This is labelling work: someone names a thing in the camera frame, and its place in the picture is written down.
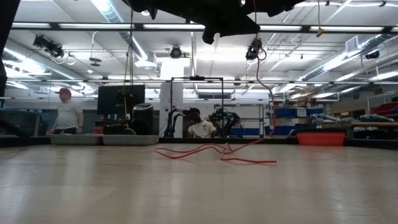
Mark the black tower fan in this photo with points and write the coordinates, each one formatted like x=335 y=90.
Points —
x=142 y=121

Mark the black monitor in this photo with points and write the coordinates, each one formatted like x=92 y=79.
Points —
x=121 y=99

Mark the blue storage bins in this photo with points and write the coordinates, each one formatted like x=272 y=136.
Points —
x=286 y=112

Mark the wooden workbench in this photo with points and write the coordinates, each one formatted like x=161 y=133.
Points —
x=373 y=124

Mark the person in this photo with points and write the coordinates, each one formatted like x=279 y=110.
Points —
x=68 y=115
x=202 y=129

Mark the black metal frame stand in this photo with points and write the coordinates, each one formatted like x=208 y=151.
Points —
x=196 y=78

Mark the black ceiling camera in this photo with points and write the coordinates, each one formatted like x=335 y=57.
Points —
x=252 y=53
x=48 y=46

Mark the black overhead camera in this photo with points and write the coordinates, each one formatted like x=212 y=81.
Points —
x=175 y=52

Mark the red plastic crate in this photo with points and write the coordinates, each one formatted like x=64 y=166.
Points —
x=385 y=109

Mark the grey open tool case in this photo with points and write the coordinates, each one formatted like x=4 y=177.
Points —
x=124 y=140

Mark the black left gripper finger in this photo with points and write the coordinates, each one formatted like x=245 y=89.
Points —
x=239 y=26

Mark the yellow hanging tag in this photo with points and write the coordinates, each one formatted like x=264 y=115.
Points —
x=320 y=31

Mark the silver air duct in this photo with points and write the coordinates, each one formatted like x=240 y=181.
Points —
x=342 y=60

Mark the red plastic bin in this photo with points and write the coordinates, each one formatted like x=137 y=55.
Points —
x=320 y=139

